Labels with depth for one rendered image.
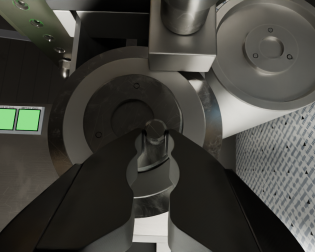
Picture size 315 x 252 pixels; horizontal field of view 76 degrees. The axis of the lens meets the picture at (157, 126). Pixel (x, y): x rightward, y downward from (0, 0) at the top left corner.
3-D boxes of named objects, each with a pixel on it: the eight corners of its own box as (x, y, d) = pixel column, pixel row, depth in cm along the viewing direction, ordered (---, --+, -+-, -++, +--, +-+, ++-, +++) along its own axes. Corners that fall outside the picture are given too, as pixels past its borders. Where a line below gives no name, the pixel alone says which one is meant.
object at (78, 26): (93, -85, 22) (74, 75, 18) (125, 43, 45) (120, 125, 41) (89, -86, 22) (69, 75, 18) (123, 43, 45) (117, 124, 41)
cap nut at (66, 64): (70, 59, 51) (68, 76, 50) (76, 66, 55) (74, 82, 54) (56, 59, 51) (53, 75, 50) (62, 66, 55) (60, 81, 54)
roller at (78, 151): (204, 58, 17) (207, 200, 15) (176, 121, 43) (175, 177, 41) (69, 55, 17) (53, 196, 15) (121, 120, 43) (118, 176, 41)
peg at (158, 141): (138, 130, 12) (154, 113, 12) (141, 136, 15) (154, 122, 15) (156, 146, 12) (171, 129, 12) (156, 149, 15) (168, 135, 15)
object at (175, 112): (122, 55, 16) (202, 108, 15) (126, 67, 18) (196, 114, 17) (61, 131, 15) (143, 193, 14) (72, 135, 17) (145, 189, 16)
